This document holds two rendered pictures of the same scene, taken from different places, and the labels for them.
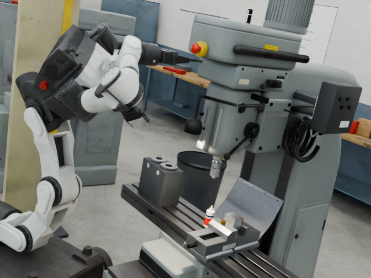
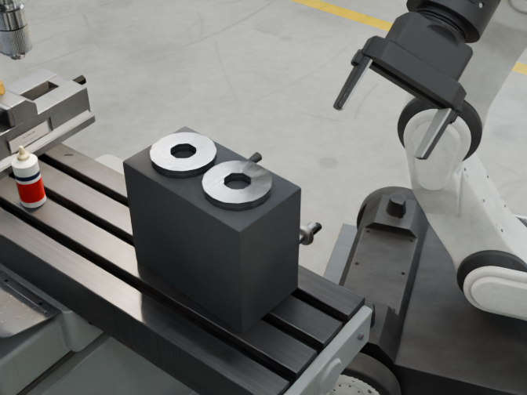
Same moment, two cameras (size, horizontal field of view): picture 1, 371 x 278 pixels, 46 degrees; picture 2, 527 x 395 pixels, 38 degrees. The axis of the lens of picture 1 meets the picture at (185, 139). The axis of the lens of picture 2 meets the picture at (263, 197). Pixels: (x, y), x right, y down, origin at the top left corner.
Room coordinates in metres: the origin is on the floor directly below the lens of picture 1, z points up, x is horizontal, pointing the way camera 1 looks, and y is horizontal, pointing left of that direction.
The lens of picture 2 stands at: (2.97, 0.00, 1.73)
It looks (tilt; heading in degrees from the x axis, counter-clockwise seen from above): 39 degrees down; 169
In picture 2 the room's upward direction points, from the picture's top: straight up
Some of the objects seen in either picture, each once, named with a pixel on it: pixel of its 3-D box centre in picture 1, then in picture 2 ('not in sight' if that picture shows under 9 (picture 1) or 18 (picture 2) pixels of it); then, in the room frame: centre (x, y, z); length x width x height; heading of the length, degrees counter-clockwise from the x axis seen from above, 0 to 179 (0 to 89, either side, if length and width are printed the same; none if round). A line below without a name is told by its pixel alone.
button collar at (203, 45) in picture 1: (200, 49); not in sight; (1.76, 0.01, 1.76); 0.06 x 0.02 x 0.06; 42
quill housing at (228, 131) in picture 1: (227, 119); not in sight; (1.92, -0.17, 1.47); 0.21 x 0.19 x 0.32; 42
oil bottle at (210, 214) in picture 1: (209, 215); (27, 174); (1.93, -0.18, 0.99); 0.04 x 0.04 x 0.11
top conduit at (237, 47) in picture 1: (273, 54); not in sight; (1.83, -0.29, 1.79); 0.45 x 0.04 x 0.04; 132
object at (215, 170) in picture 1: (215, 169); (12, 30); (1.91, -0.16, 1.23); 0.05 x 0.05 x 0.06
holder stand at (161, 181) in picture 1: (160, 179); (212, 222); (2.16, 0.09, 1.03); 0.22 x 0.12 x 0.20; 38
